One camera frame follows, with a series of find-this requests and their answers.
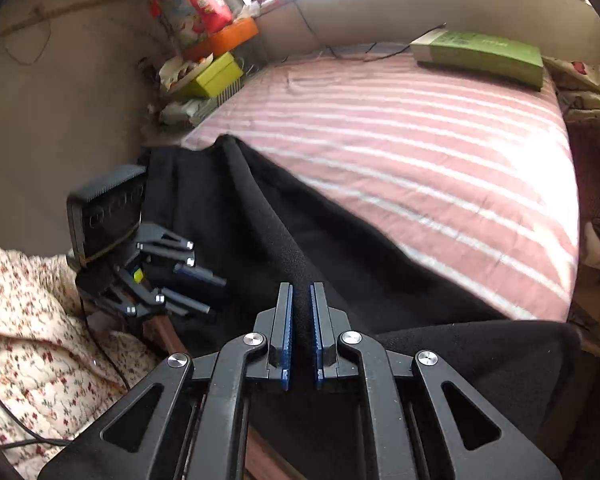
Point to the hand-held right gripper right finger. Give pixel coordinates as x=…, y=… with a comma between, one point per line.
x=316, y=340

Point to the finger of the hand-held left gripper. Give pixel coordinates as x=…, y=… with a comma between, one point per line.
x=190, y=306
x=200, y=276

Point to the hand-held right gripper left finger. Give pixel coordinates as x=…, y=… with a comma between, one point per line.
x=286, y=340

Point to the black pants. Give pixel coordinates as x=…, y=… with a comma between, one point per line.
x=330, y=260

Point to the person's left forearm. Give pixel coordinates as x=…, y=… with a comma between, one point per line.
x=40, y=340

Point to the wet wipes pack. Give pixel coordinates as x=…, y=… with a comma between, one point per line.
x=177, y=112

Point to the white bowl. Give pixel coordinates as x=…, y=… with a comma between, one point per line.
x=180, y=75

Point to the yellow-green box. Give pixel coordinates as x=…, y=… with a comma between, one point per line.
x=217, y=77

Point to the pink striped bed sheet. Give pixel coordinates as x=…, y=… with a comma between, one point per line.
x=405, y=150

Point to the orange box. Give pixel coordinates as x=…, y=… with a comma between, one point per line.
x=230, y=35

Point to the red printed bag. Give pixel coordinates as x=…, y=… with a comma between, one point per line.
x=195, y=5

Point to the long green white box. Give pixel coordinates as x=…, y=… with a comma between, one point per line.
x=480, y=55

